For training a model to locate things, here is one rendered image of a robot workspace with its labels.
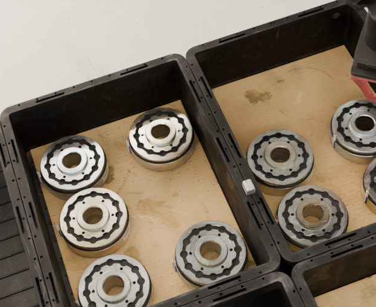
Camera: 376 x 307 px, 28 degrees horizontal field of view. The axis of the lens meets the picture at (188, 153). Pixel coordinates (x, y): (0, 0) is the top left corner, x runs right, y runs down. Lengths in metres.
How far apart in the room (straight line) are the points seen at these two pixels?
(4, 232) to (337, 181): 0.51
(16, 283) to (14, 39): 0.62
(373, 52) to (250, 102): 0.30
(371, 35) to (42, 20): 0.80
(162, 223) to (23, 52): 0.57
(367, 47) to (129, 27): 0.65
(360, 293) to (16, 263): 0.50
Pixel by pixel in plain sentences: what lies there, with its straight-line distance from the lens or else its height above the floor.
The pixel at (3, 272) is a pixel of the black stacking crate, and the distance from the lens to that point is 1.17.
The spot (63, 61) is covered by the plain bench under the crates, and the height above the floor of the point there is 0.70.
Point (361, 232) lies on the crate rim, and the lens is 1.04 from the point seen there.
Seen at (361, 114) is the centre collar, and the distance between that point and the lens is 1.22.
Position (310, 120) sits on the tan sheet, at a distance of 1.25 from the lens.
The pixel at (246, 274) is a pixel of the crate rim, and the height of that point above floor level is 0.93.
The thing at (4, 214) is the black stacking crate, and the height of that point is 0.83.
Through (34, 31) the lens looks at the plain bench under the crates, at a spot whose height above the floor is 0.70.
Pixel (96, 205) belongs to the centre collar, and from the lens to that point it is 1.14.
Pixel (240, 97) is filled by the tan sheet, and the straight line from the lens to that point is 1.27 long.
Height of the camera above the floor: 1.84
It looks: 57 degrees down
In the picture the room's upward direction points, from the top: 7 degrees counter-clockwise
